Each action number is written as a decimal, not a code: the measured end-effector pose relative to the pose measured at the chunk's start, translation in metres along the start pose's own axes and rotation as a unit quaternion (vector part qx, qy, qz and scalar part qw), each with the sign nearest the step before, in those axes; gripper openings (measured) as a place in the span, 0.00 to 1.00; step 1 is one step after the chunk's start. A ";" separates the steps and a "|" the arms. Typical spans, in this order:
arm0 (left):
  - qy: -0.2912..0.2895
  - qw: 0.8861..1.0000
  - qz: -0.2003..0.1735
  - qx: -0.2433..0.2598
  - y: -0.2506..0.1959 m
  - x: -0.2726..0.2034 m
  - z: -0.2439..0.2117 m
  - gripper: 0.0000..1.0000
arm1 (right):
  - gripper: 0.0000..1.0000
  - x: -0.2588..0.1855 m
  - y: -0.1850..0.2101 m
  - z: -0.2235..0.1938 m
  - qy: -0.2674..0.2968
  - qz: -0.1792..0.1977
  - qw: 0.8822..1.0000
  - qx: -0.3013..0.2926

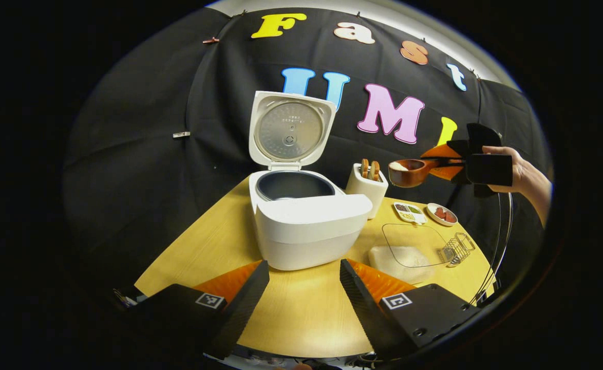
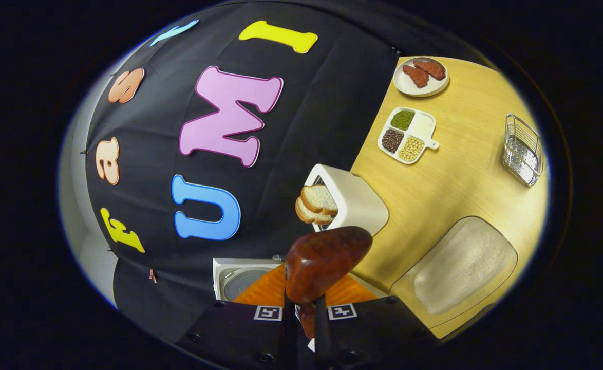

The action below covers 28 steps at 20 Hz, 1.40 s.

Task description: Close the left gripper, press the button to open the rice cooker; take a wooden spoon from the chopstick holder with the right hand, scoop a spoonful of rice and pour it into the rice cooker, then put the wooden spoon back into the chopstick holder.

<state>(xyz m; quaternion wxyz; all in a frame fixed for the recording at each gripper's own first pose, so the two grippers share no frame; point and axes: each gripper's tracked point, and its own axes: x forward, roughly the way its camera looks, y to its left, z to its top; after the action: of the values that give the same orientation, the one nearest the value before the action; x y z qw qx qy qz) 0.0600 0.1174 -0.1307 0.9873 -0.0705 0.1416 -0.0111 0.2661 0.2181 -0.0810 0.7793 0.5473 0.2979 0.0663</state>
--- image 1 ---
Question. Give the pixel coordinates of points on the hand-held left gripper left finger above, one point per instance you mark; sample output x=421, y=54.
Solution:
x=240, y=313

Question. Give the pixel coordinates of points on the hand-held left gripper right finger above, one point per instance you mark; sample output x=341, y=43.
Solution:
x=365, y=313

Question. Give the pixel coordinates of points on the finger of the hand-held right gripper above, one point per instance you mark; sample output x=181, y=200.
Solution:
x=453, y=173
x=481, y=137

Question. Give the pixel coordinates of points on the brown wooden spoon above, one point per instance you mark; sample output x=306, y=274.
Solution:
x=409, y=177

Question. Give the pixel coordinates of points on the small portion of white rice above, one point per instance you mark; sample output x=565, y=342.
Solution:
x=399, y=166

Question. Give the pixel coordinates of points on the white rice cooker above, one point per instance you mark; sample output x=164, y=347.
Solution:
x=306, y=226

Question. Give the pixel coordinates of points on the red meat slice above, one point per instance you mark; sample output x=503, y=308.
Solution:
x=450, y=217
x=439, y=212

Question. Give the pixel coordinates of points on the white round plate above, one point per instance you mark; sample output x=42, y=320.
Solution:
x=431, y=216

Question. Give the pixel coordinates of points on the white divided dish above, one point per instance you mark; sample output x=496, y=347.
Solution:
x=422, y=218

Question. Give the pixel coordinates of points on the brown beans pile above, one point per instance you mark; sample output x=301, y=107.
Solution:
x=402, y=207

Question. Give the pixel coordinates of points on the yellow beans pile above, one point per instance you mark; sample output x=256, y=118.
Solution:
x=408, y=216

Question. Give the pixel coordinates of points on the clear plastic container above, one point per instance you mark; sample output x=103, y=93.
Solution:
x=414, y=241

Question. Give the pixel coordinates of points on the bread slice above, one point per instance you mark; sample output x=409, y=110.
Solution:
x=364, y=168
x=375, y=171

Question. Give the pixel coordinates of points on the white toaster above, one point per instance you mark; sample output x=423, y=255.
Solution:
x=365, y=195

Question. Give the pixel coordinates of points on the black backdrop cloth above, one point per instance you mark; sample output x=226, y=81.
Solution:
x=137, y=180

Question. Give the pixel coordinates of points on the row of black cloth clips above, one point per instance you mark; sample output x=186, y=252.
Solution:
x=358, y=13

